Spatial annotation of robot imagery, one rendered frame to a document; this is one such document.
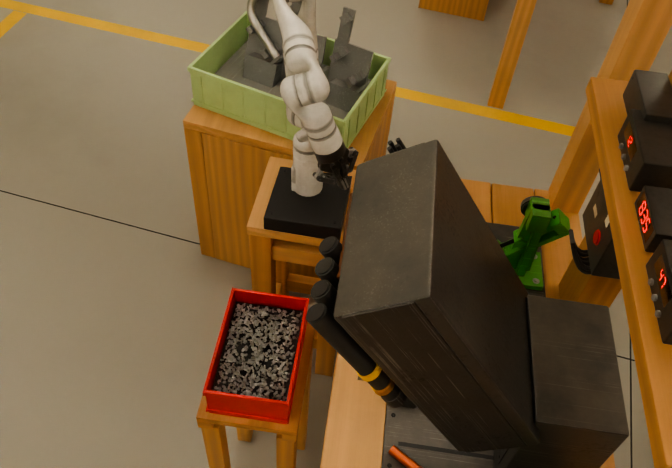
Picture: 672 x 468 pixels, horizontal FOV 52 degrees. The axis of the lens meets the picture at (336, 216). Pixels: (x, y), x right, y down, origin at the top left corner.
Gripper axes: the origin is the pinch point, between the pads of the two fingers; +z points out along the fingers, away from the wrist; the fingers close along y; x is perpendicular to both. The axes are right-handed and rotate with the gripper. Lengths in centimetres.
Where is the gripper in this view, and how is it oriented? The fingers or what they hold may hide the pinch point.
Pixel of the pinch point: (343, 182)
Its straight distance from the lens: 170.8
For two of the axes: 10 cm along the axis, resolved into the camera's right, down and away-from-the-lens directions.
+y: 8.0, -5.7, 1.8
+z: 2.7, 6.1, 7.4
